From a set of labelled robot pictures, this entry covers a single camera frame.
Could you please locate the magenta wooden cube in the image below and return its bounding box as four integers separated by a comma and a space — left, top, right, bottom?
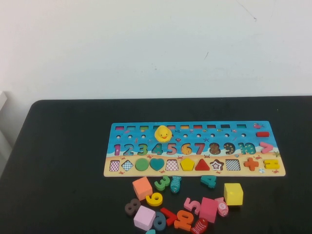
199, 196, 219, 224

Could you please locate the red triangle puzzle piece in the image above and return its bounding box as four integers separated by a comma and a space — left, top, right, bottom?
194, 158, 211, 171

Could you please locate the orange number ten piece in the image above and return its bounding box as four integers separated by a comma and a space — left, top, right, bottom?
174, 210, 195, 232

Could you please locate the lilac wooden cube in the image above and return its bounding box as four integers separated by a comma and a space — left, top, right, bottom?
133, 205, 156, 231

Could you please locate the grey-blue number nine piece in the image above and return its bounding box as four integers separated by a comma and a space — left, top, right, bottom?
153, 211, 168, 231

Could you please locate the orange wooden cube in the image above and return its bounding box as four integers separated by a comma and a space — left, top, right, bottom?
132, 176, 153, 201

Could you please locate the yellow number six piece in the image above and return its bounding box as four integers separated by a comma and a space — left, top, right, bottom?
145, 192, 163, 207

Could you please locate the green number three piece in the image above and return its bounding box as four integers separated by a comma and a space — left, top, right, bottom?
154, 175, 170, 191

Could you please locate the brown number eight piece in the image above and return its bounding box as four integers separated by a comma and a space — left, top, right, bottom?
124, 198, 141, 216

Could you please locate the pink wooden fish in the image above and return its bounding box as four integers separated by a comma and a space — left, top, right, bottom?
214, 196, 229, 217

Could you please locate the pink greater-than sign piece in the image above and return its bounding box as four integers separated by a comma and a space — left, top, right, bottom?
260, 142, 274, 154

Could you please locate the pink number five piece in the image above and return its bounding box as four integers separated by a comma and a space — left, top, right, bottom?
183, 197, 202, 215

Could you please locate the red number seven piece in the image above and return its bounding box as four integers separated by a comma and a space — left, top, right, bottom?
160, 207, 178, 227

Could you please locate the yellow wooden cube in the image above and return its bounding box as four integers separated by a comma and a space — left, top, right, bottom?
223, 183, 244, 207

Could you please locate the red wooden fish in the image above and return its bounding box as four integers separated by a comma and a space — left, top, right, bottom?
190, 217, 209, 234

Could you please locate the yellow pentagon puzzle piece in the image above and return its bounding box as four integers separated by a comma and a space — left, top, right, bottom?
179, 157, 196, 172

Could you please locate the green circle puzzle piece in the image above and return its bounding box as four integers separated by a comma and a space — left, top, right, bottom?
135, 157, 150, 172

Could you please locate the yellow equals sign piece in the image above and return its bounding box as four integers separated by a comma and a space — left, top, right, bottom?
263, 159, 280, 170

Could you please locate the orange plus sign piece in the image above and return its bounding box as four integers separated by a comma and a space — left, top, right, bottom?
243, 157, 259, 171

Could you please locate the colourful wooden puzzle board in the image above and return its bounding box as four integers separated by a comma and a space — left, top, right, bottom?
103, 120, 286, 177

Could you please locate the teal number four piece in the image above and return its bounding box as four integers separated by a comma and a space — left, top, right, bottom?
200, 175, 217, 190

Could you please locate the teal heart puzzle piece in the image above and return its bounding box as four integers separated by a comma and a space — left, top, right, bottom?
149, 157, 165, 172

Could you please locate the yellow rubber duck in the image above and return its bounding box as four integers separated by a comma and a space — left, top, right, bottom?
155, 125, 173, 143

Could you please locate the teal wooden fish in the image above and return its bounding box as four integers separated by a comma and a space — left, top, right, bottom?
170, 175, 182, 193

